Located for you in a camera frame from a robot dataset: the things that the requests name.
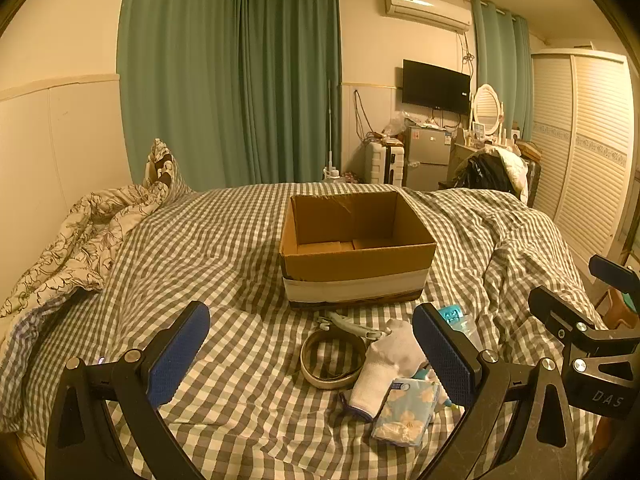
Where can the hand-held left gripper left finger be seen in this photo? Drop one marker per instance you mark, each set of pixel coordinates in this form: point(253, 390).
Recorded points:
point(179, 356)

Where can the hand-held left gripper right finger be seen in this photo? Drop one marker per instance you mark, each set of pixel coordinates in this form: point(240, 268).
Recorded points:
point(443, 356)

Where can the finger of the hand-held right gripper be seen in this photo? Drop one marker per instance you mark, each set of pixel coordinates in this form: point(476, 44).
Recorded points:
point(555, 305)
point(612, 267)

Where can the white sock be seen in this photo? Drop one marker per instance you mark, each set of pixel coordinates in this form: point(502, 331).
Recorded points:
point(395, 352)

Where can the floral blue tissue packet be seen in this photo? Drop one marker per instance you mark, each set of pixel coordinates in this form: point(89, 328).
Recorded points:
point(406, 412)

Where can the white metal clip tool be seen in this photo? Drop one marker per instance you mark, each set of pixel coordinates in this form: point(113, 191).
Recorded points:
point(350, 329)

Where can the brown cardboard box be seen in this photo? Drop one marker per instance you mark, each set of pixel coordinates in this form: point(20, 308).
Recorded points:
point(350, 270)

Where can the beige tape roll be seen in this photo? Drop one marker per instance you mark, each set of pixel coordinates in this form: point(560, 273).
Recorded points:
point(311, 376)

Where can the brown wooden stool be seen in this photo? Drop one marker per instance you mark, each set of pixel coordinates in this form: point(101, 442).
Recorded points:
point(620, 310)

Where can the white louvred wardrobe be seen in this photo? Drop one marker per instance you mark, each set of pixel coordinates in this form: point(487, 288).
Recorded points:
point(580, 150)

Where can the white garment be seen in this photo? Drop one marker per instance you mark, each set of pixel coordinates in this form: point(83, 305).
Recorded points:
point(515, 170)

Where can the black jacket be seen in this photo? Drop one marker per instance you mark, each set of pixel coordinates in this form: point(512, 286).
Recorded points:
point(482, 172)

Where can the floral white quilt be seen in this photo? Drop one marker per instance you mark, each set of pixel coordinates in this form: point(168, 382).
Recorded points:
point(75, 245)

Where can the brown patterned pillow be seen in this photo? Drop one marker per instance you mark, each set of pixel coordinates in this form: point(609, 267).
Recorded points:
point(161, 170)

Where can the small silver fridge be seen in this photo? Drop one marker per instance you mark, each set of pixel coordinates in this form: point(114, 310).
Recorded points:
point(427, 160)

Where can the white suitcase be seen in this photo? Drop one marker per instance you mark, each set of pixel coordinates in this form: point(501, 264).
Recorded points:
point(386, 164)

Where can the white oval mirror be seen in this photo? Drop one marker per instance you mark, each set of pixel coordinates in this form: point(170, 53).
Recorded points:
point(487, 109)

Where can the white mop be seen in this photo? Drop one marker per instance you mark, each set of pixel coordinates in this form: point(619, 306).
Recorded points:
point(331, 160)

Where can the narrow green curtain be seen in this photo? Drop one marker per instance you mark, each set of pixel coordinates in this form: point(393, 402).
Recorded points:
point(500, 60)

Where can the clear plastic bag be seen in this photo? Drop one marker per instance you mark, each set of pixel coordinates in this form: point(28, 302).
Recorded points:
point(397, 122)

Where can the wide green curtain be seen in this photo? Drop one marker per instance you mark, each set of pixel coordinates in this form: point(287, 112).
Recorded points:
point(175, 75)

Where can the white air conditioner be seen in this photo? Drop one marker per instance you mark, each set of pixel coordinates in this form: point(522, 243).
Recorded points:
point(427, 7)

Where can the black wall television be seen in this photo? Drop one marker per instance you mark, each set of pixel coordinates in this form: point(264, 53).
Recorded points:
point(435, 86)

